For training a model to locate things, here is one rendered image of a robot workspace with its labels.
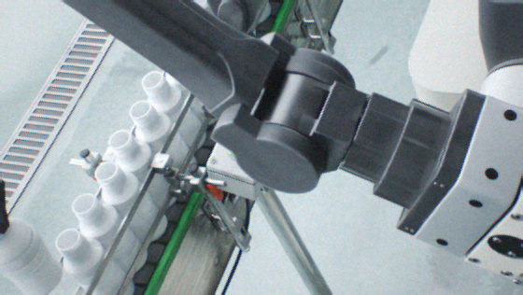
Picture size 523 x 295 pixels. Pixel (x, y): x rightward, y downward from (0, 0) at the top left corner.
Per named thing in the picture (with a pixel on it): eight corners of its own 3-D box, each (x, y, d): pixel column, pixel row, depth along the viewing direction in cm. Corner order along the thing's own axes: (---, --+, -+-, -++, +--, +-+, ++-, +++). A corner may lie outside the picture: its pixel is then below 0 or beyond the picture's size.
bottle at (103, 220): (151, 269, 154) (104, 212, 142) (115, 282, 155) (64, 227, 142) (148, 238, 158) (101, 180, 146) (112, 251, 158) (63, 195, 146)
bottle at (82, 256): (127, 314, 150) (77, 259, 138) (93, 311, 153) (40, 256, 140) (142, 278, 153) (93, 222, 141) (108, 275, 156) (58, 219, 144)
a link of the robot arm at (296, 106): (367, 153, 77) (387, 102, 80) (250, 104, 78) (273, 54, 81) (340, 203, 85) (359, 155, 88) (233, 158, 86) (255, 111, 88)
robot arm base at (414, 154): (488, 90, 78) (438, 158, 88) (391, 51, 78) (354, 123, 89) (458, 181, 74) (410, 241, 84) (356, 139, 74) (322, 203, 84)
